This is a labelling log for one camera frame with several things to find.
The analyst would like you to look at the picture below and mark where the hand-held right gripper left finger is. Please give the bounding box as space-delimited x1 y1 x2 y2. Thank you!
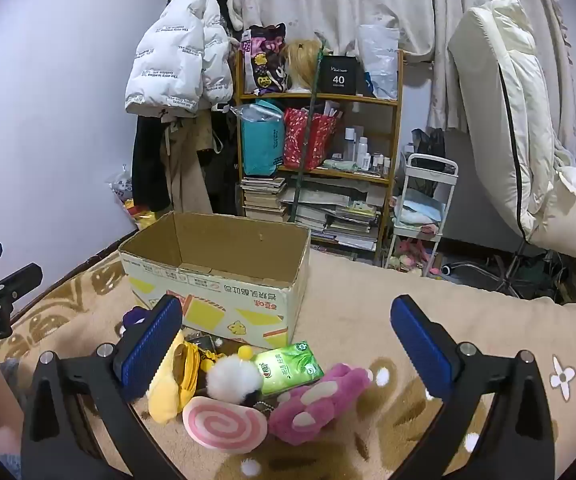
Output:
20 294 184 480

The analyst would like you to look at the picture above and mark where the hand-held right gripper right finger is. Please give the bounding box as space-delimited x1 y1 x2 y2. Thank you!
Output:
390 295 556 480

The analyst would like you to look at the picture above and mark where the printed cardboard box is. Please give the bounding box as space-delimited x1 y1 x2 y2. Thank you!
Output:
118 211 312 348

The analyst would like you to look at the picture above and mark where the white pompom plush toy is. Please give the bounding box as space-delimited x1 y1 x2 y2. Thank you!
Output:
205 345 261 406

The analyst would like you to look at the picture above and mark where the pink plush paw toy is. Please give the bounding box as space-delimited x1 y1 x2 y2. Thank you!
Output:
268 362 374 446

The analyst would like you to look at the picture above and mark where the dark purple plush toy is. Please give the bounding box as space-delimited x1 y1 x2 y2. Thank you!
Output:
122 306 151 333

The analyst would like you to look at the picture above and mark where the yellow plush toy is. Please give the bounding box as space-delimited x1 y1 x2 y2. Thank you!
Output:
148 342 204 423

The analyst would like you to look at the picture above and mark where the beige printed blanket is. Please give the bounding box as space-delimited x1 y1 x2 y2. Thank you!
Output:
0 247 576 480

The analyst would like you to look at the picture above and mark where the pink swirl plush roll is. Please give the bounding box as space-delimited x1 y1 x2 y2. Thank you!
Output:
182 396 269 455

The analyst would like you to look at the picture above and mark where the green tissue packet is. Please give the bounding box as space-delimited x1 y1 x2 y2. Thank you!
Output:
254 341 325 396

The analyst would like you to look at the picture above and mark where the clear bag of colourful things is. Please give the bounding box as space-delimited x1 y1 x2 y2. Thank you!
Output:
109 165 161 233

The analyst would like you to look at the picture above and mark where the pile of books and papers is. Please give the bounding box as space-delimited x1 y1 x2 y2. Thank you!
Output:
280 180 384 253

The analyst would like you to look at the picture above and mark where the black coat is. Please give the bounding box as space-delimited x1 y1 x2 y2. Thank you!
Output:
132 112 174 213

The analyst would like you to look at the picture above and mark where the beige coat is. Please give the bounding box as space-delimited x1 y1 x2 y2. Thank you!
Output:
160 112 214 216

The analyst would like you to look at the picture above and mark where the white trolley cart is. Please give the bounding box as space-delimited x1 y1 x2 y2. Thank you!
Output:
384 154 459 277

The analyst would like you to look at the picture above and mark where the stack of old books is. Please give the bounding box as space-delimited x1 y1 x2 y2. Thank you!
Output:
240 176 289 223

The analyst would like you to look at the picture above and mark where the dark hanging garment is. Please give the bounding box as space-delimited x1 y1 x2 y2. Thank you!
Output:
208 107 242 216

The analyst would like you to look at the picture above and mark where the group of small bottles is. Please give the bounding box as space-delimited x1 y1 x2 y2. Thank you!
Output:
335 127 394 176

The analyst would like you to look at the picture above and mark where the black bag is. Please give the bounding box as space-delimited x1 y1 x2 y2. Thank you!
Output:
410 127 446 171

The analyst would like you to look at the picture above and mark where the teal shopping bag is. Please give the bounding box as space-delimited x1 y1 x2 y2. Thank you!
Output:
239 100 286 177

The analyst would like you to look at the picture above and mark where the red gift bag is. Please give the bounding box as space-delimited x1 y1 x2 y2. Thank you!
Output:
282 107 339 171

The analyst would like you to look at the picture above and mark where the green pole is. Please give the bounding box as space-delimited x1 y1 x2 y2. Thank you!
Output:
288 35 331 225

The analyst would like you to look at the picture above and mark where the wooden shelf rack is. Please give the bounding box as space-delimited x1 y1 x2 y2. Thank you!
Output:
234 45 404 266

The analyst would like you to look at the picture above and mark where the cream padded chair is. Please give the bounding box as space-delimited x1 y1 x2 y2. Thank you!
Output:
448 0 576 301

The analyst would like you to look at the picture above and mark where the white puffer jacket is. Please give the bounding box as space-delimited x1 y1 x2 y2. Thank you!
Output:
124 0 234 118

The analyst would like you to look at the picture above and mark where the black cardboard box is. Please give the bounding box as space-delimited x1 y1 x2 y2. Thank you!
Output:
316 54 364 97

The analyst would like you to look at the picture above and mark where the white plastic bag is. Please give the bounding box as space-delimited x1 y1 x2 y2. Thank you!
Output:
358 24 400 100

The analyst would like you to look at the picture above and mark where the blond wig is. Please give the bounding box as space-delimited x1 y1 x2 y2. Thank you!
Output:
282 39 321 92

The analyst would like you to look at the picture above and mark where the printed tote bag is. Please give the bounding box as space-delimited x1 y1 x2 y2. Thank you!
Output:
242 24 289 96

